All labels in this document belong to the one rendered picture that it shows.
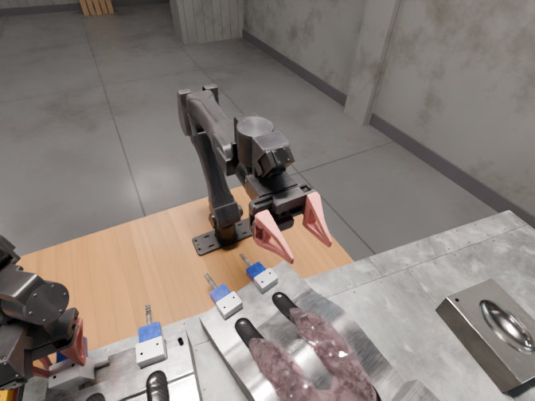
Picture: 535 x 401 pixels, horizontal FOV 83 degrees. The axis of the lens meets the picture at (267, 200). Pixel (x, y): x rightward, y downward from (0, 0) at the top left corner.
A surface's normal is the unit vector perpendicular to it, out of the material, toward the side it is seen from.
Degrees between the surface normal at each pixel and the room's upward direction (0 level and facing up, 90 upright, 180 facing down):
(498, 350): 0
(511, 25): 90
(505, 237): 0
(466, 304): 0
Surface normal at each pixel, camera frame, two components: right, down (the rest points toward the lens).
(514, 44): -0.88, 0.31
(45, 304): 0.90, 0.00
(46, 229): 0.02, -0.72
